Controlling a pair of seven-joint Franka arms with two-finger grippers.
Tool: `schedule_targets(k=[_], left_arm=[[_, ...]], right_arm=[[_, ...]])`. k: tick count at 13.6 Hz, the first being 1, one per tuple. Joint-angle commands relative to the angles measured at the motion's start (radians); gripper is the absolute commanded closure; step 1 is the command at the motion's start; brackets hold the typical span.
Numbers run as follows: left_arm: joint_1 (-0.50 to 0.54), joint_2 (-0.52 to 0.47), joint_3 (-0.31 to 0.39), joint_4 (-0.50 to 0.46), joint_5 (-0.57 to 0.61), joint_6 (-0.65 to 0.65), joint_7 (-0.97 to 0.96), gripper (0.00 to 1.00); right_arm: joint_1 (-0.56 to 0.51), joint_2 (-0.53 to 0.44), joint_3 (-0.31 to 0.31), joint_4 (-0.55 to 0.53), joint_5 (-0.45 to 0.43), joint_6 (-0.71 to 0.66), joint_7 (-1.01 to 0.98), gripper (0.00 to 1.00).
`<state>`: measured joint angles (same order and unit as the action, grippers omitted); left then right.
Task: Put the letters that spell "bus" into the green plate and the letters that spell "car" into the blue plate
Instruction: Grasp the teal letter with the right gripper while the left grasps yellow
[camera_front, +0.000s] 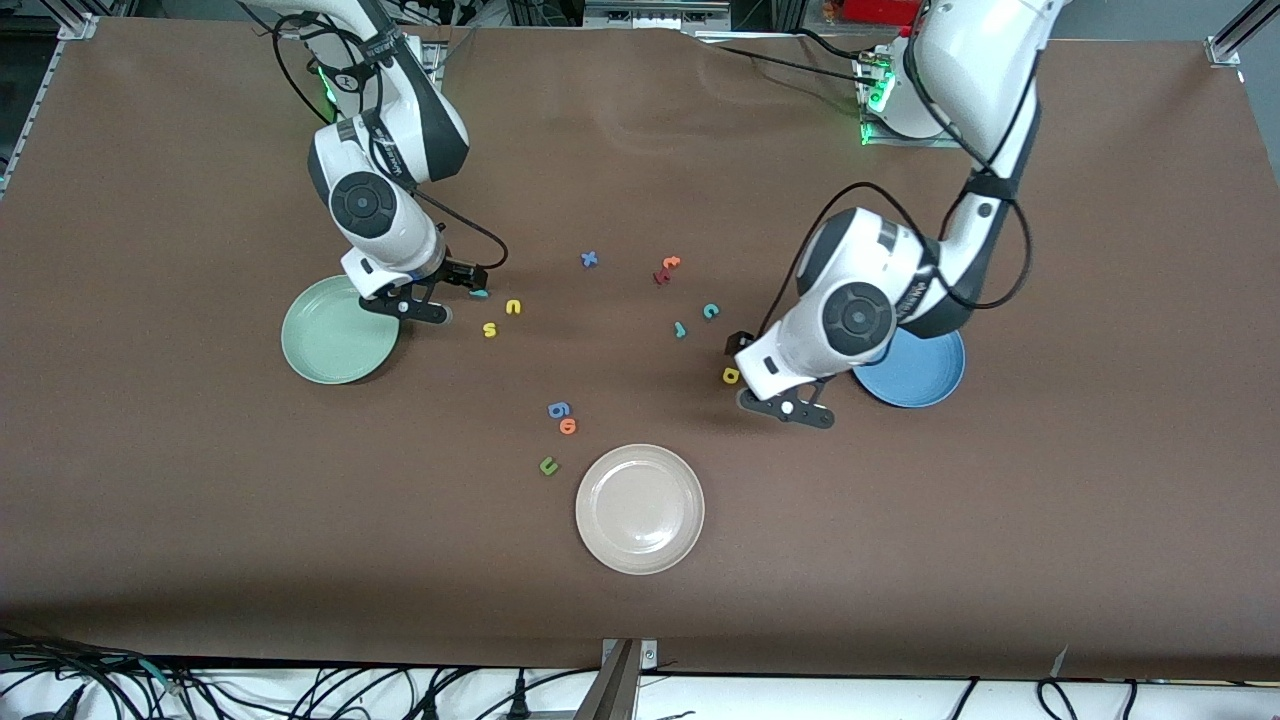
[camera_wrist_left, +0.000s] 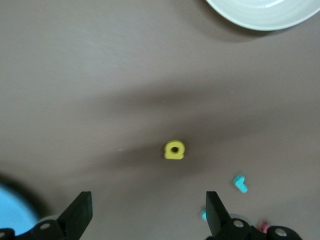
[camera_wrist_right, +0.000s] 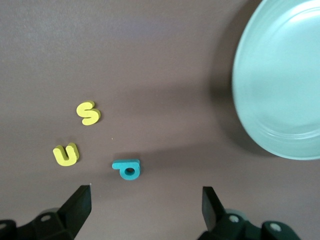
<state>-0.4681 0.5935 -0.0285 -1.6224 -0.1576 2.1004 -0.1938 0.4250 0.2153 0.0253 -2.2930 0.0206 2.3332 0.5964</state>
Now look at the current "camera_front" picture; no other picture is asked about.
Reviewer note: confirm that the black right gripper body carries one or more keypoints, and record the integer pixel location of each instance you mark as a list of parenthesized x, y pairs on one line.
[(457, 272)]

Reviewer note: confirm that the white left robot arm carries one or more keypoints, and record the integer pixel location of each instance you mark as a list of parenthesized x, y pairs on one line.
[(858, 318)]

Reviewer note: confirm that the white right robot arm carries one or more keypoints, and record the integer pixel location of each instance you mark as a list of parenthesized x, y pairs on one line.
[(380, 205)]

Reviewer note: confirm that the light green plate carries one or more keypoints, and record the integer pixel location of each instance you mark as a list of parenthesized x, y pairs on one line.
[(330, 345)]

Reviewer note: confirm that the beige plate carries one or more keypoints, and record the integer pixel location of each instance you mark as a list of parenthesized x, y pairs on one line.
[(640, 510)]

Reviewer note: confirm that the blue plate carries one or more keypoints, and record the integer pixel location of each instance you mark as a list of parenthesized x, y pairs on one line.
[(930, 380)]

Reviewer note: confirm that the brown table cover sheet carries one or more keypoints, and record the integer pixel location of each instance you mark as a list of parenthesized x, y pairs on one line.
[(640, 600)]

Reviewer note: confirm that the grey equipment box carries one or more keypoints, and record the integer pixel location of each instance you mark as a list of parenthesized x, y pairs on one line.
[(650, 12)]

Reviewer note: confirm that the red box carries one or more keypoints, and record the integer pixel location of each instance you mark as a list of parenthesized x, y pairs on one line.
[(880, 10)]

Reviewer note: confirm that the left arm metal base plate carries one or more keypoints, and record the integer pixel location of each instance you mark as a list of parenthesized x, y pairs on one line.
[(885, 142)]

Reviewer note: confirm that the aluminium table edge bracket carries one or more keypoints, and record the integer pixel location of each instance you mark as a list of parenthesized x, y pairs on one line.
[(615, 690)]

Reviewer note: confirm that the aluminium frame corner profile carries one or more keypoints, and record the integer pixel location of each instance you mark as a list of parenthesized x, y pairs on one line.
[(78, 26), (1225, 48)]

